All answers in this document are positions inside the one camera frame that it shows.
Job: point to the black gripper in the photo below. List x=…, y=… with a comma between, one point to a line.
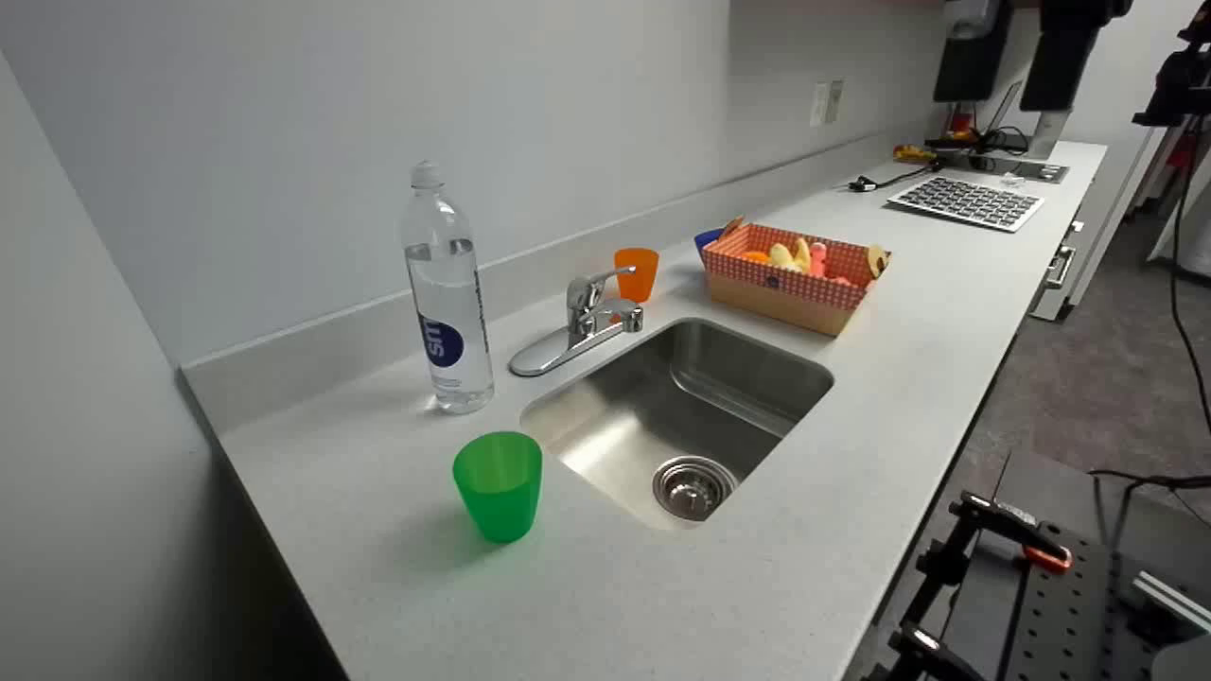
x=1071, y=51

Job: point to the chrome tap base with lever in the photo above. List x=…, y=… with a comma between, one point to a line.
x=590, y=301

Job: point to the yellow white toy fruit slices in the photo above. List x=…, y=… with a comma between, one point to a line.
x=788, y=254

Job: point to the orange toy fruit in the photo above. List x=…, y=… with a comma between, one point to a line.
x=754, y=254

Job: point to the orange checkered paper basket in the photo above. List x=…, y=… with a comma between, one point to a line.
x=779, y=301

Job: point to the blue round toy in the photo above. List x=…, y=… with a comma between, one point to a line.
x=710, y=241

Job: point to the black clamp with orange grip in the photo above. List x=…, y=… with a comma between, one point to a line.
x=1006, y=523

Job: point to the orange plastic cup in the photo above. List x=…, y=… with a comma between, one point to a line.
x=635, y=278

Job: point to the stainless steel sink basin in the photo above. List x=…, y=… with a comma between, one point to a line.
x=712, y=384

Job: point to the black perforated mounting board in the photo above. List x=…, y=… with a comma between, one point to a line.
x=1071, y=619

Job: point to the metal sink drain strainer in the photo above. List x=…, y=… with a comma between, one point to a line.
x=690, y=485

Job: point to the clear plastic water bottle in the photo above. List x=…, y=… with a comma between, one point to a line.
x=446, y=286

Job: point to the green plastic cup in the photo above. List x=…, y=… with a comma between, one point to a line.
x=497, y=490

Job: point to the black camera on tripod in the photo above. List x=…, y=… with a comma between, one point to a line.
x=1177, y=80

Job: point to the white wall outlet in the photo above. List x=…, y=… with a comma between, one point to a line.
x=827, y=105

